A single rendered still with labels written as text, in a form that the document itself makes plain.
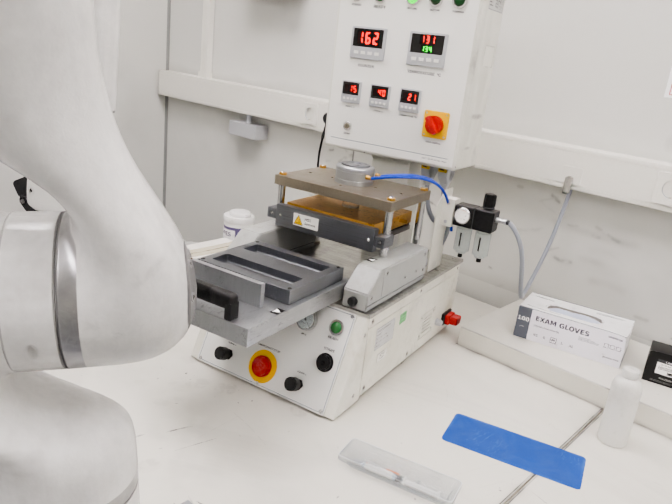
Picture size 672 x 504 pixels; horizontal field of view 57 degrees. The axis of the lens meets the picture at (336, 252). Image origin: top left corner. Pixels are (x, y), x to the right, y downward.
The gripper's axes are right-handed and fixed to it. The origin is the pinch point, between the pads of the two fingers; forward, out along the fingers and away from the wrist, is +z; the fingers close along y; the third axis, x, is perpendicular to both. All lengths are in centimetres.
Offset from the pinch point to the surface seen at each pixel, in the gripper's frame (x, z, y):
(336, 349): 32.0, 20.7, 30.3
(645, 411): 51, 25, 87
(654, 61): 92, -37, 76
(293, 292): 23.3, 8.1, 23.2
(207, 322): 13.3, 12.1, 13.6
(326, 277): 32.6, 8.2, 25.9
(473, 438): 32, 30, 57
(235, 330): 11.8, 11.1, 18.7
